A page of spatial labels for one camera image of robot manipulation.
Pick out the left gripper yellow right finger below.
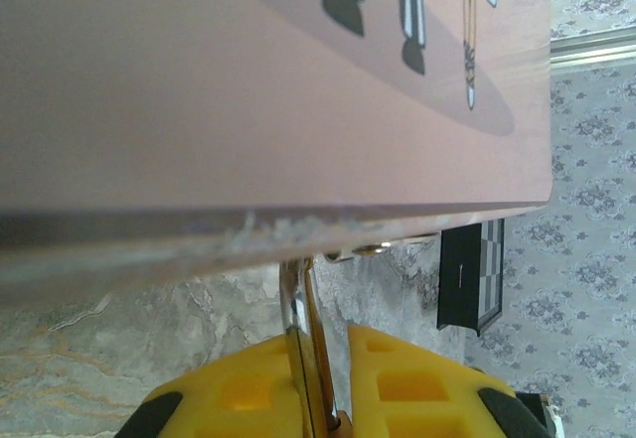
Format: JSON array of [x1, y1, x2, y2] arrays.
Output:
[[346, 322, 529, 438]]

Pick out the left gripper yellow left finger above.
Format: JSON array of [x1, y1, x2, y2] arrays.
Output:
[[121, 332, 305, 438]]

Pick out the chrome door handle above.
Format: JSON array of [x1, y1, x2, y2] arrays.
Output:
[[278, 254, 352, 438]]

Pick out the black white chessboard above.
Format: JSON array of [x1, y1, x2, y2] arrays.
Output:
[[435, 218, 507, 336]]

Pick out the pink tin box with cartoon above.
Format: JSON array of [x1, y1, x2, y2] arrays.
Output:
[[0, 0, 556, 305]]

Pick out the aluminium frame post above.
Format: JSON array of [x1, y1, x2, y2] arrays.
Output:
[[548, 27, 636, 71]]

